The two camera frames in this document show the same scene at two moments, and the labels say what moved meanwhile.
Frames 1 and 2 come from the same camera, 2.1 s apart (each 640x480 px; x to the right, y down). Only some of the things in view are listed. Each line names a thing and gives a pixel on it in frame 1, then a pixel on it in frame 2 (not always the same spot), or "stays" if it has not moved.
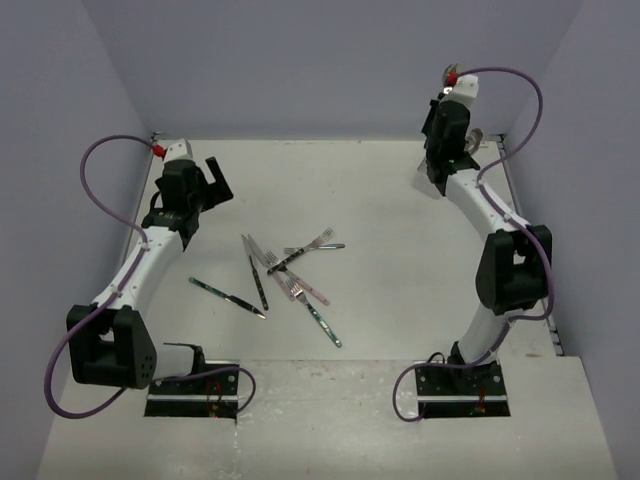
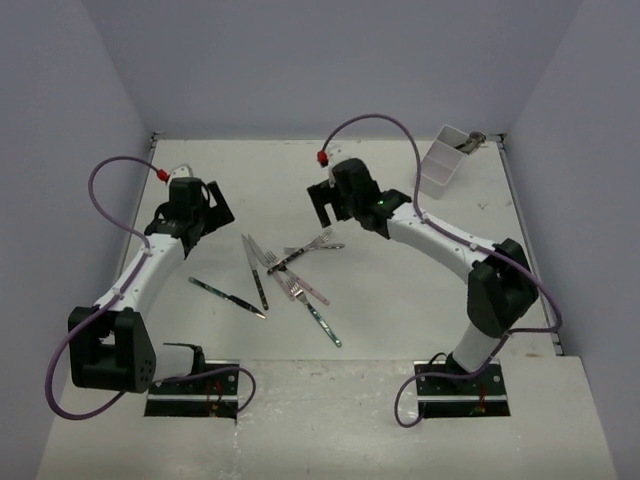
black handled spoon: x=472 y=140 stays
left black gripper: x=217 y=192 -> x=218 y=215
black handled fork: x=324 y=236 stays
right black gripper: x=431 y=114 -> x=323 y=194
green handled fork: x=297 y=292 stays
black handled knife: x=256 y=275 stays
